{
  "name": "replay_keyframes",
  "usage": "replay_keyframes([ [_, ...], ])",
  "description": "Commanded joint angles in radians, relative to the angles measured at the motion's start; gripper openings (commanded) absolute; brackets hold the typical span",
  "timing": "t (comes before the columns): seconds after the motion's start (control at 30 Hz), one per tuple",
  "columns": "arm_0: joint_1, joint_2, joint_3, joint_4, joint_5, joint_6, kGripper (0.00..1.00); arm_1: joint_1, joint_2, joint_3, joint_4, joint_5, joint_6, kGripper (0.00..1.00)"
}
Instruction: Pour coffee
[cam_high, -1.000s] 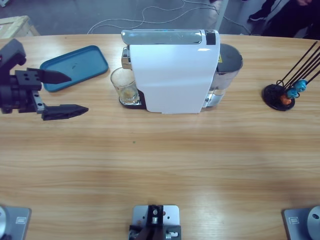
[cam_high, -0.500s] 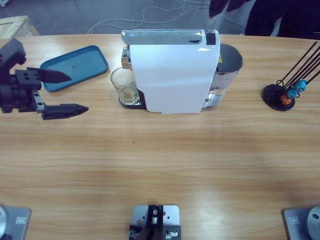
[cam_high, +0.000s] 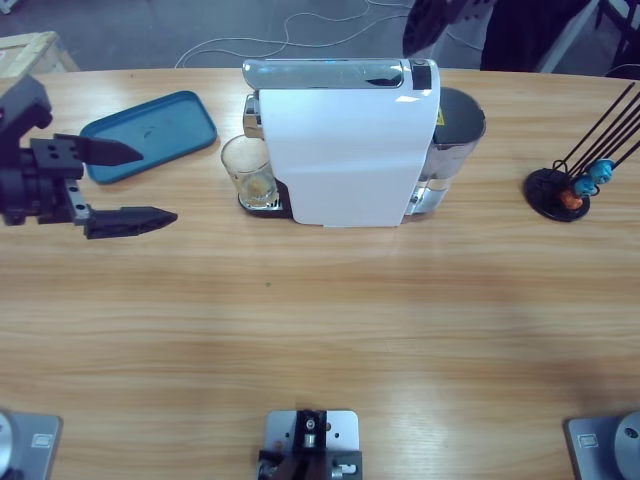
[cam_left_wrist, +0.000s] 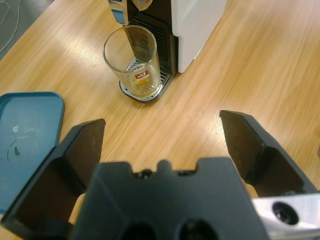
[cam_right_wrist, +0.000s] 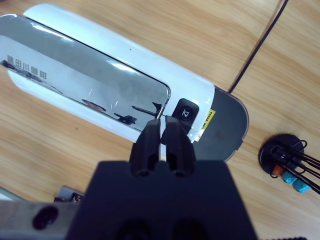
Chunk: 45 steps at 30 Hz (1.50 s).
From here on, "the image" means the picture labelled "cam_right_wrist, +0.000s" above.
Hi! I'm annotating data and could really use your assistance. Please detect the white capsule coffee machine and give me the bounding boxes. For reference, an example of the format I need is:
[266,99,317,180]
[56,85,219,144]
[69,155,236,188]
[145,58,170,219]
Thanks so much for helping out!
[0,2,251,163]

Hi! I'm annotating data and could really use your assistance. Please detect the orange coffee capsule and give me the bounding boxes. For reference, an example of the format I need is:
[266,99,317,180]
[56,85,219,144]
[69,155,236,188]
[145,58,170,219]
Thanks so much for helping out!
[271,165,285,178]

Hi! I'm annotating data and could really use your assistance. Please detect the grey mount plate, black post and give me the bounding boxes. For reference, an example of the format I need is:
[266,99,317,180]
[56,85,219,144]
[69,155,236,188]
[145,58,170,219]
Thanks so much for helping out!
[53,184,86,204]

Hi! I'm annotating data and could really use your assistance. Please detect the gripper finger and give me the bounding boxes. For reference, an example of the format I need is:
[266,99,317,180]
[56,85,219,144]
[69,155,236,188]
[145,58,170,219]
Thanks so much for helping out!
[130,118,162,177]
[161,115,197,177]

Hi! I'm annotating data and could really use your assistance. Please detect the blue coffee capsule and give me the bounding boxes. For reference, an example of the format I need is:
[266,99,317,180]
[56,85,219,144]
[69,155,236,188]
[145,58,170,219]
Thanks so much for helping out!
[291,179,310,195]
[281,172,296,185]

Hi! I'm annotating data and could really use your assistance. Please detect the black capsule holder with rods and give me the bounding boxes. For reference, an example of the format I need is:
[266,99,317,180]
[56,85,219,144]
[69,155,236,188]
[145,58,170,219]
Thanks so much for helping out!
[259,133,320,196]

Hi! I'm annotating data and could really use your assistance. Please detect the black power cable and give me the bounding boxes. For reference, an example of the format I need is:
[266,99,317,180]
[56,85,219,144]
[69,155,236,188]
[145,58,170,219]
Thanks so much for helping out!
[228,0,290,93]

